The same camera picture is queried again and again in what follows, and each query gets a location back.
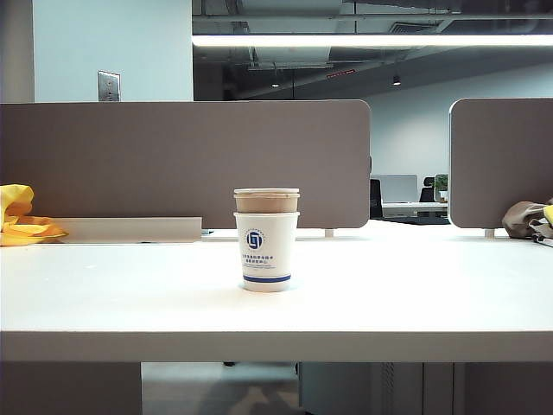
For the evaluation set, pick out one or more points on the brown kraft paper cup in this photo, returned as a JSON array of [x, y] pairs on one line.
[[266, 205]]

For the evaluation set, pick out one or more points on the white paper cup blue logo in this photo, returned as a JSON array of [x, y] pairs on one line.
[[266, 191], [265, 263]]

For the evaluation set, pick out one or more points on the black chair with tall back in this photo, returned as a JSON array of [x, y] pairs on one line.
[[375, 199]]

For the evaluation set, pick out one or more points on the wide brown desk divider panel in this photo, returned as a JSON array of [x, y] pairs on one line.
[[173, 151]]

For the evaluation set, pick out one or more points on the white background desk divider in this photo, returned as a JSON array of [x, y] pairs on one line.
[[395, 188]]

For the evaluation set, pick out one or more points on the white background desk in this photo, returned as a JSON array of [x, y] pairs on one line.
[[415, 209]]

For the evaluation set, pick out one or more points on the red ceiling sign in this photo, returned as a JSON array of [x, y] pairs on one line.
[[340, 74]]

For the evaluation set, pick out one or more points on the black office chair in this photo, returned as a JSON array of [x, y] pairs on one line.
[[427, 188]]

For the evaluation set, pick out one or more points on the green potted plant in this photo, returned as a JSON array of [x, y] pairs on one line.
[[441, 183]]

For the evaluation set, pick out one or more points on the black ceiling spotlight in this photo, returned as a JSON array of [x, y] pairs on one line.
[[395, 80]]

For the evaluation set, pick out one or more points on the long white ceiling light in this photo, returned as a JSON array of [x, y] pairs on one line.
[[371, 40]]

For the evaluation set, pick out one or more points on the grey under-desk cabinet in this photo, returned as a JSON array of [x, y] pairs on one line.
[[345, 389]]

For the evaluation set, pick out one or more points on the narrow brown desk divider panel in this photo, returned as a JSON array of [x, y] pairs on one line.
[[501, 164]]

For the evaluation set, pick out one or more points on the brown fabric bag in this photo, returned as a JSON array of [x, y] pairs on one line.
[[523, 216]]

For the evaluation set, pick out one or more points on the yellow crumpled cloth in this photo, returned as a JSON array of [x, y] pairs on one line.
[[19, 229]]

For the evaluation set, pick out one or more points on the white patterned item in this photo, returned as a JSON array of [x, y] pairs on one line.
[[542, 235]]

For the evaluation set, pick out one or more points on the small yellow object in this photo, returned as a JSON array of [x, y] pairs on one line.
[[548, 215]]

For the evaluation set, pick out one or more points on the white divider foot bracket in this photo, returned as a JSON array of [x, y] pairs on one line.
[[488, 232], [328, 233]]

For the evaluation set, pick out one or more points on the metal wall switch plate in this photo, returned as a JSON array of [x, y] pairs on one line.
[[108, 86]]

